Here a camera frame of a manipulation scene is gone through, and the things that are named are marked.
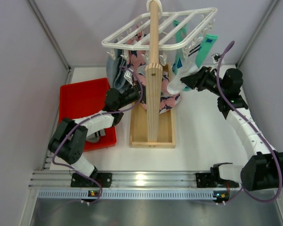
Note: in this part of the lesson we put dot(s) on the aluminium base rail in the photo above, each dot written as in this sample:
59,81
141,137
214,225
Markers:
133,185

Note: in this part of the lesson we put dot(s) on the pink patterned sock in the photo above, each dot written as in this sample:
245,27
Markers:
167,100
137,63

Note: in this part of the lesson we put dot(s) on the blue grey sock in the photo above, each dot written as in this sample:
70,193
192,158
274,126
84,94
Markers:
114,75

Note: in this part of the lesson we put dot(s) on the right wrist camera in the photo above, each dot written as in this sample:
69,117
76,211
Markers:
216,58

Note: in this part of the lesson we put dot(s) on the grey sock black stripes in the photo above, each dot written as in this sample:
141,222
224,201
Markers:
95,137

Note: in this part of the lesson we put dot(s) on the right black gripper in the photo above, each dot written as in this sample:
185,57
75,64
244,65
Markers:
201,78

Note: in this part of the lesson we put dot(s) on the red plastic tray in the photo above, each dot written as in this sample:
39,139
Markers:
82,99

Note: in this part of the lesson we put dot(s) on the wooden stand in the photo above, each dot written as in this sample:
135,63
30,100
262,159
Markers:
149,129

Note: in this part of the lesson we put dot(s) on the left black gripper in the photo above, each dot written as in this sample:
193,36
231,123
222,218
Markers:
136,93

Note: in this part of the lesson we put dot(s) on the teal patterned sock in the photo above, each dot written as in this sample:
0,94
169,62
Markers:
179,36

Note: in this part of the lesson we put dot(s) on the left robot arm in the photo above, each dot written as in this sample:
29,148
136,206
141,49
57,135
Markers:
70,135

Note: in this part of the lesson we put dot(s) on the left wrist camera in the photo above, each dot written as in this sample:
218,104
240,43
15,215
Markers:
128,76

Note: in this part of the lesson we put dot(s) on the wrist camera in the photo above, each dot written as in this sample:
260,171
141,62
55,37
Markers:
216,58
128,76

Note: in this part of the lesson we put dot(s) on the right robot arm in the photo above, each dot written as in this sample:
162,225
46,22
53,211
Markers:
264,167

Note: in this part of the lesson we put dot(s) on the white clip sock hanger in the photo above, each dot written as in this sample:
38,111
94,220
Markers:
135,34

